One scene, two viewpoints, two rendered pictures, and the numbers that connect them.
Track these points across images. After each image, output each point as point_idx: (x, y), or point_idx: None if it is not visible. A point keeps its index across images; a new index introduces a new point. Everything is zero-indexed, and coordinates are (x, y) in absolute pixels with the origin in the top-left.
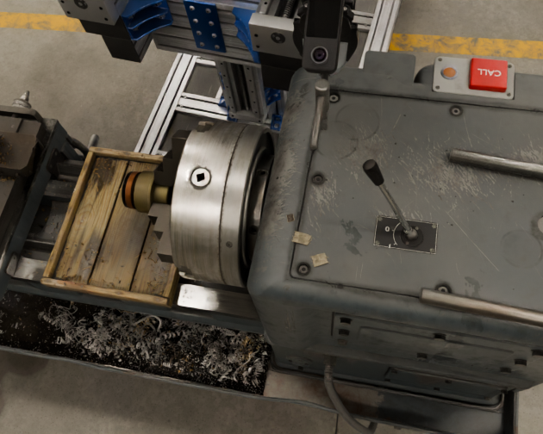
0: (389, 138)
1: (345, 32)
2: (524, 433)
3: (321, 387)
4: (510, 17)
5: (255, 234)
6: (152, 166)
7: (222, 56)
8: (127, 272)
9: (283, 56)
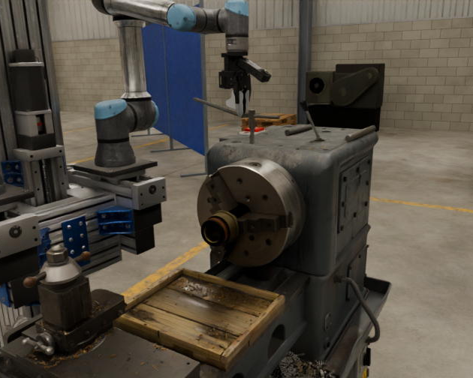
0: (269, 139)
1: (249, 82)
2: (371, 364)
3: (342, 348)
4: (112, 286)
5: None
6: (158, 292)
7: (85, 271)
8: (245, 316)
9: (147, 214)
